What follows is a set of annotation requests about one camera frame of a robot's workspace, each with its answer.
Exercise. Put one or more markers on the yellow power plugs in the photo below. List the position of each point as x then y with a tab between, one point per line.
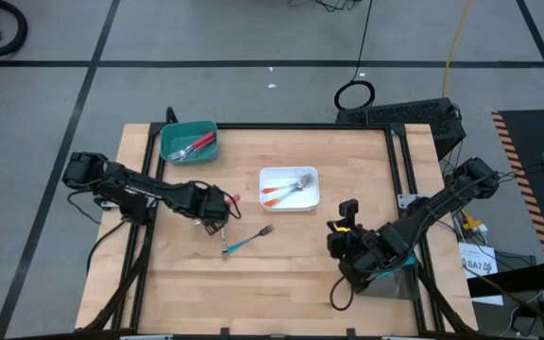
471	221

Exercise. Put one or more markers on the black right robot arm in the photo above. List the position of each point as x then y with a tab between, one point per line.
442	203

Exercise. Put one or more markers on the black computer case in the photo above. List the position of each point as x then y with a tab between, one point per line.
404	118

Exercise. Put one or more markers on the black metal table frame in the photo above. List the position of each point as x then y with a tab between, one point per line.
300	126

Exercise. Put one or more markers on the silver metal bracket plate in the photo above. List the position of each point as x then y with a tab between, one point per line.
406	200

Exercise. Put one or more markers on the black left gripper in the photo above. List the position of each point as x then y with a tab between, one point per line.
206	203

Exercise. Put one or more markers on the white plastic bin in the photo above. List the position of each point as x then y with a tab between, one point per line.
295	203

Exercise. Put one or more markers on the white paper label sheet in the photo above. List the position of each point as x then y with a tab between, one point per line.
477	264

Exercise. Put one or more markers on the grey translucent bin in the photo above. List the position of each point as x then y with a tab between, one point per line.
395	289

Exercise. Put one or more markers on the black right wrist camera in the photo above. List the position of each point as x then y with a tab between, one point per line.
349	209

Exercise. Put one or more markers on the teal plastic bin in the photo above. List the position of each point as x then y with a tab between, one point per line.
182	160

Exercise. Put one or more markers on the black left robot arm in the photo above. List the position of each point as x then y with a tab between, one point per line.
135	189

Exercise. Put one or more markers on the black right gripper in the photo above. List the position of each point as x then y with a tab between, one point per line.
362	250

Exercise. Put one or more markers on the black hazard striped mat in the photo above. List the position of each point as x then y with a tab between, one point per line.
532	137

